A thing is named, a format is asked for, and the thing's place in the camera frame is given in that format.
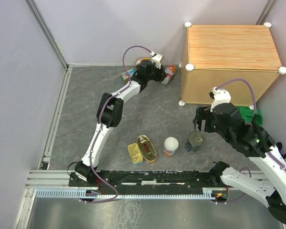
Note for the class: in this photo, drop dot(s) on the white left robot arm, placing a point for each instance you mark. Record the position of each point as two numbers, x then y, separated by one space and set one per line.
110 112

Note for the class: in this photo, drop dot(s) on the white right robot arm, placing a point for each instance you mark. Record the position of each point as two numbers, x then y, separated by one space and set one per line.
253 142

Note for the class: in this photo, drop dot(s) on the wooden cube cabinet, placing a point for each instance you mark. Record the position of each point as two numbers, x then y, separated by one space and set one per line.
215 54

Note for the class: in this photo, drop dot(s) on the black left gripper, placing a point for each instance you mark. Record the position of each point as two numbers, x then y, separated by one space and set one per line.
161 75

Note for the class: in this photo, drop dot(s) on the oval red fish tin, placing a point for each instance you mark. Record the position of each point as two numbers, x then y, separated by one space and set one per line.
144 61

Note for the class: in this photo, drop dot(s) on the green cloth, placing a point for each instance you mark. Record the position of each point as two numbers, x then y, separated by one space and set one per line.
247 114

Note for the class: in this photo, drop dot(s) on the blue rectangular luncheon meat tin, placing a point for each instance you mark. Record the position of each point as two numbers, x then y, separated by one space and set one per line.
128 74

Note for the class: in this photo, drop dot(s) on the dark blue round can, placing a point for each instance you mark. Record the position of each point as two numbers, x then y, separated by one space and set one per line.
193 142

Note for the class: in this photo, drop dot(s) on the purple cloth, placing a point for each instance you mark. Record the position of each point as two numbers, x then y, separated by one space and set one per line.
279 145

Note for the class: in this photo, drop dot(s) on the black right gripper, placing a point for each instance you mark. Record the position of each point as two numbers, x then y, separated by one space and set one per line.
201 112

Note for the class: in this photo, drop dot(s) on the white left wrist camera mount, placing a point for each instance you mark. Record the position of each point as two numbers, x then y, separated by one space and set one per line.
156 59

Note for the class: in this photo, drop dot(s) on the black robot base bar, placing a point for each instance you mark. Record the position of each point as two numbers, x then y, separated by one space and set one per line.
161 182

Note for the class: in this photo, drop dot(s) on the gold rectangular meat tin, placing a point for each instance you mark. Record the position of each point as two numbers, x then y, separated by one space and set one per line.
135 154

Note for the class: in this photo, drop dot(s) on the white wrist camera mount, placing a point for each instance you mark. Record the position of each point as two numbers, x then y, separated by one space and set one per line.
219 96
156 59

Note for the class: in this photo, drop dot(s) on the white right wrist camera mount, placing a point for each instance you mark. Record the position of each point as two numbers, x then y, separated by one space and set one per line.
219 96

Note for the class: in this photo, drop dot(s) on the gold oval fish tin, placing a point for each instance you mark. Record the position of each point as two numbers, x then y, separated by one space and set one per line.
147 149

